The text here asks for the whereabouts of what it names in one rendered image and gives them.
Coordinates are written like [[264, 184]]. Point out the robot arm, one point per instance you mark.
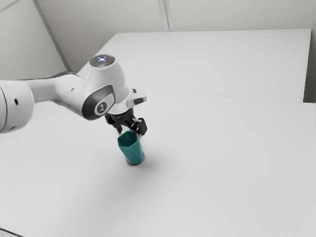
[[61, 86]]

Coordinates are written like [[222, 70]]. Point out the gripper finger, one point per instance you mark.
[[119, 129], [140, 135]]

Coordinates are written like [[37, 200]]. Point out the teal faceted mug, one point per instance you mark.
[[130, 149]]

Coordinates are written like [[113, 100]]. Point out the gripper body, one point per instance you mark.
[[128, 121]]

